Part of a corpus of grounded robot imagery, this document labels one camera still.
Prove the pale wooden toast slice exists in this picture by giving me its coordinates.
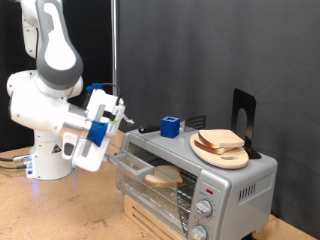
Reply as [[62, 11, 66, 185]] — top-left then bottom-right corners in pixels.
[[198, 129, 246, 149]]

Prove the wire oven rack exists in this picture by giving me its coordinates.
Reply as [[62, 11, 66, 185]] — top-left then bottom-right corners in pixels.
[[146, 158, 198, 231]]

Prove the white bread slice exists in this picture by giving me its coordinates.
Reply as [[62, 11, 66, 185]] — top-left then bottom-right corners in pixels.
[[143, 164, 185, 189]]

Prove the brown-edged wooden toast slice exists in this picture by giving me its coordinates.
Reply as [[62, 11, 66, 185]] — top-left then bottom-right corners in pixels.
[[193, 139, 236, 155]]

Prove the black base cable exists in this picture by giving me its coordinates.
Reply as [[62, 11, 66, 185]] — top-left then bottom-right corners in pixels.
[[0, 163, 33, 171]]

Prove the black metal bookend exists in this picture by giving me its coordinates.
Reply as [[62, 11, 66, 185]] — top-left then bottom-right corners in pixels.
[[230, 87, 263, 160]]

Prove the oval wooden cutting board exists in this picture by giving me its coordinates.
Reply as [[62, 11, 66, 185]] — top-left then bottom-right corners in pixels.
[[189, 132, 250, 170]]

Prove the dark grey backdrop panel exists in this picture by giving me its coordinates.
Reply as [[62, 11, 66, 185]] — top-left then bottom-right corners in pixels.
[[117, 0, 320, 239]]

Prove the wooden crate under oven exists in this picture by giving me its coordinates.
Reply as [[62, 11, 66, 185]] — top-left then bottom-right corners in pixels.
[[123, 194, 183, 240]]

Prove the black backdrop curtain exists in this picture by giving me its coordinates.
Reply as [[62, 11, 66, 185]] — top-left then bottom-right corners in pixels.
[[0, 0, 114, 153]]

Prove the silver toaster oven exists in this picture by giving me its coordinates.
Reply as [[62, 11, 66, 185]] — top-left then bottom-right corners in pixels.
[[114, 121, 279, 240]]

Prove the silver oven knob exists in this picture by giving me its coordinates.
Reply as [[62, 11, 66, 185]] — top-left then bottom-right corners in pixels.
[[194, 199, 214, 218], [189, 224, 209, 240]]

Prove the vertical metal pole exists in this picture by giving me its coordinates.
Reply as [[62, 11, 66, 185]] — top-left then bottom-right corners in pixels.
[[110, 0, 119, 98]]

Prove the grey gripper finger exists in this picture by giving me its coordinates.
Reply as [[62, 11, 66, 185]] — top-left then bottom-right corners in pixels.
[[102, 152, 116, 163], [121, 113, 135, 125]]

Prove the spatula with blue grip block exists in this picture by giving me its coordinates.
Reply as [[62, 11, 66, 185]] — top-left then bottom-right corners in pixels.
[[137, 114, 207, 140]]

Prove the base cable with silver connector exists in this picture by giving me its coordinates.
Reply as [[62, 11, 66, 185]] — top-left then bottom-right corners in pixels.
[[0, 153, 33, 164]]

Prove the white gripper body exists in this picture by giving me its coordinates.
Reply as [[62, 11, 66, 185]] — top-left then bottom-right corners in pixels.
[[73, 89, 127, 173]]

